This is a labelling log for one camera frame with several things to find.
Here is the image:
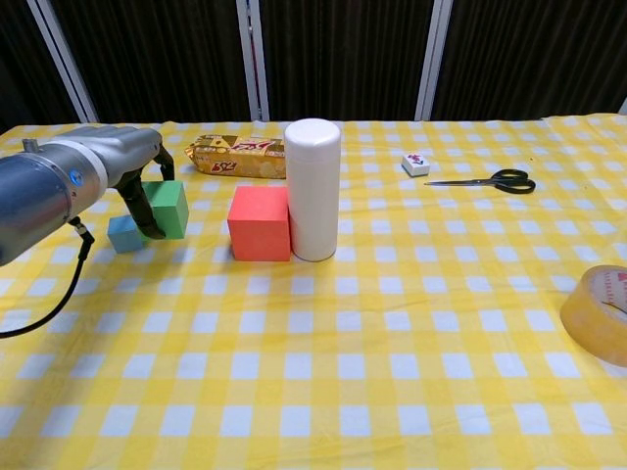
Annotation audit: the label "yellow white checkered tablecloth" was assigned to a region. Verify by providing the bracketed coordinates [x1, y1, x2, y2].
[0, 115, 627, 470]

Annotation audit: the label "small blue cube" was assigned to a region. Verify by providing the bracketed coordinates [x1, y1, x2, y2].
[107, 214, 148, 255]

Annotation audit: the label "white mahjong tile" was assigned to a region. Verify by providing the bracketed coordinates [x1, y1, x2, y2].
[401, 152, 432, 178]

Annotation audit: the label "white cylindrical bottle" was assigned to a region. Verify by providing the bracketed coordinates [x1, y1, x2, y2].
[284, 117, 342, 262]

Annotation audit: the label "clear packing tape roll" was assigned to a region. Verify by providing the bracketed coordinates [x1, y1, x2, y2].
[559, 264, 627, 367]

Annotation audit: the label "green cube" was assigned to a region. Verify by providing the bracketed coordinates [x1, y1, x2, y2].
[141, 180, 190, 241]

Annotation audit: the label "black curtain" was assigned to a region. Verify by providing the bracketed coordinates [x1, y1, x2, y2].
[0, 0, 627, 134]

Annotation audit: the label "black handled scissors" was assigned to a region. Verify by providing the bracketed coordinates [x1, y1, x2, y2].
[423, 168, 537, 196]

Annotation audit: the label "gold snack packet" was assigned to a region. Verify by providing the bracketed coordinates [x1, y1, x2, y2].
[184, 135, 288, 180]

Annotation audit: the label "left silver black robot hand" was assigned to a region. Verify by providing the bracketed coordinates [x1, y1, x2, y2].
[64, 125, 175, 241]

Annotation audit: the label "large red cube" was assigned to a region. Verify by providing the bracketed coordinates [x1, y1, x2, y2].
[226, 185, 294, 262]

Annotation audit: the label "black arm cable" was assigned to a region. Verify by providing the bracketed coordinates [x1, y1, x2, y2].
[0, 217, 97, 340]

